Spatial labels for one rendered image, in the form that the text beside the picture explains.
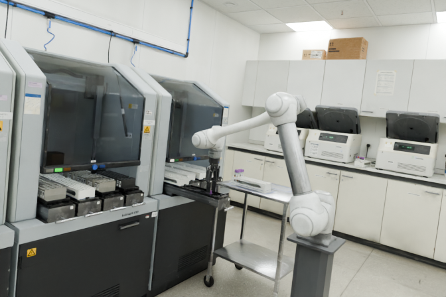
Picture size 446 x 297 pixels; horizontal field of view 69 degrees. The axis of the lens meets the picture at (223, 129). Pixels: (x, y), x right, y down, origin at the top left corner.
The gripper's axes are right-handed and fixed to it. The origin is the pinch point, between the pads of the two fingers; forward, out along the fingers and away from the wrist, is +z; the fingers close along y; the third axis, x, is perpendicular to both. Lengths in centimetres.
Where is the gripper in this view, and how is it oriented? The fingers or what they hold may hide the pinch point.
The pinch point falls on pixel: (211, 186)
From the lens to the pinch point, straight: 223.7
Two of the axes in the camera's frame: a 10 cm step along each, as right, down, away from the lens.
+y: -5.7, -0.2, -8.2
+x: 8.1, 1.3, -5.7
